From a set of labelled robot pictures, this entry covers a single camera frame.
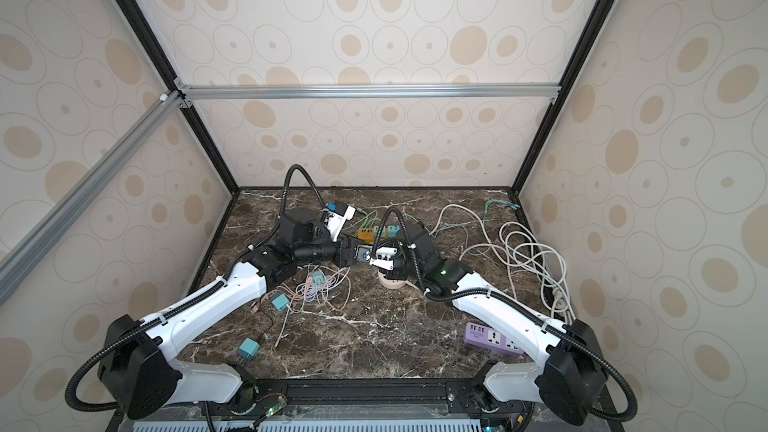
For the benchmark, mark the light green charger adapter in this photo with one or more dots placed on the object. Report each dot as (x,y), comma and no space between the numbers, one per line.
(382,231)

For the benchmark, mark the round beige power socket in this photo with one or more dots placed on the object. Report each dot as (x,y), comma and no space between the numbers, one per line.
(391,284)

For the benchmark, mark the horizontal aluminium rail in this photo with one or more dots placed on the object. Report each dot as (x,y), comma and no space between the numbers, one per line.
(354,92)

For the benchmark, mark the teal charger adapter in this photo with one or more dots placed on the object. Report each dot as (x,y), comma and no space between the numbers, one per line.
(392,231)

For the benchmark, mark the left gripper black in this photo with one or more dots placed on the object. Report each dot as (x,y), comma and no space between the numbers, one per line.
(346,255)

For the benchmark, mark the purple power strip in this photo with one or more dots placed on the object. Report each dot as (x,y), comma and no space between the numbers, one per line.
(488,338)

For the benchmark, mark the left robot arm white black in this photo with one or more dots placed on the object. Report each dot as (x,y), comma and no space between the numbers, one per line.
(137,370)

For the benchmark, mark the left diagonal aluminium rail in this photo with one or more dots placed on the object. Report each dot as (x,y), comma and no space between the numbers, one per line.
(25,257)

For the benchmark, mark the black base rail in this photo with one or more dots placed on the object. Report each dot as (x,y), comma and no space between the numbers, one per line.
(352,405)

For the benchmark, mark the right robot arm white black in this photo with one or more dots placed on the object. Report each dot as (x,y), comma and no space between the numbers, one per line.
(568,373)

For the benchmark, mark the orange power strip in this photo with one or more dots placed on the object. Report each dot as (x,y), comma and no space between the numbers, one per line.
(367,235)

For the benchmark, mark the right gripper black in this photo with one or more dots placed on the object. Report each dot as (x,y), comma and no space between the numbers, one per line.
(397,275)

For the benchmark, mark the teal adapter near base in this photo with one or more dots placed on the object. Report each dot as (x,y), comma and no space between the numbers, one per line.
(248,350)

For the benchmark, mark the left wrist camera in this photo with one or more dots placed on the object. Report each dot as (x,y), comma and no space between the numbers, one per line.
(335,217)

